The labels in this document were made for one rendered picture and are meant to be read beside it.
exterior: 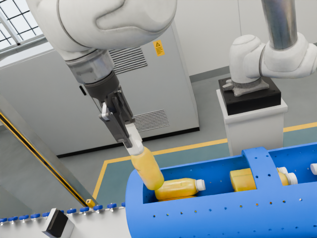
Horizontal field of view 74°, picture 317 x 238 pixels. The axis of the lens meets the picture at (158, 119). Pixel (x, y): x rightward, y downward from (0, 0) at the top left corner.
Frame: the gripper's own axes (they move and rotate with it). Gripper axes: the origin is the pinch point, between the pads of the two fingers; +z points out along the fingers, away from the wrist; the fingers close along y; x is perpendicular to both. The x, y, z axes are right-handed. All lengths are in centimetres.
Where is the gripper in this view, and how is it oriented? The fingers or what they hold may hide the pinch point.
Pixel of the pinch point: (132, 139)
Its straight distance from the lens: 59.6
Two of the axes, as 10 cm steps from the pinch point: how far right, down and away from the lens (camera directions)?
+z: 3.1, 7.6, 5.7
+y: -0.6, 6.1, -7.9
